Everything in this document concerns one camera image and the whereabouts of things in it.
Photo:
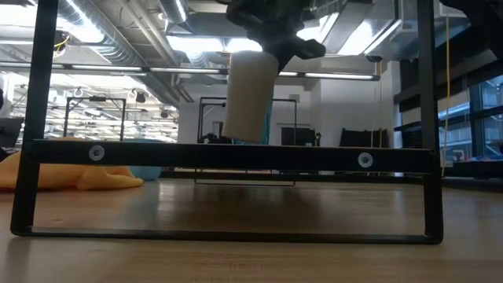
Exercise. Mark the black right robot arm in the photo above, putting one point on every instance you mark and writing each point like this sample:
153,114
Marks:
479,19

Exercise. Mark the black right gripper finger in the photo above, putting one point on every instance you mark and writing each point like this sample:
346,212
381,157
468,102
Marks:
302,49

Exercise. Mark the orange cloth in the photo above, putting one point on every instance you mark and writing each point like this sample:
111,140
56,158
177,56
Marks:
98,181

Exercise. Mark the olive green cup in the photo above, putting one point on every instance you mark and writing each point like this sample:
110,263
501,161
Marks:
247,98

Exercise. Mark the teal transparent tumbler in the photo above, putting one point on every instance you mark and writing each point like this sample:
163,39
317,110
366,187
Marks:
268,122

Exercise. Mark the dark background chair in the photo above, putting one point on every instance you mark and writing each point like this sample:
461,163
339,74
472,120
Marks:
9,131

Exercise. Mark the blue mug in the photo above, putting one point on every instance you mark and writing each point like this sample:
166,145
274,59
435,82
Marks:
145,173

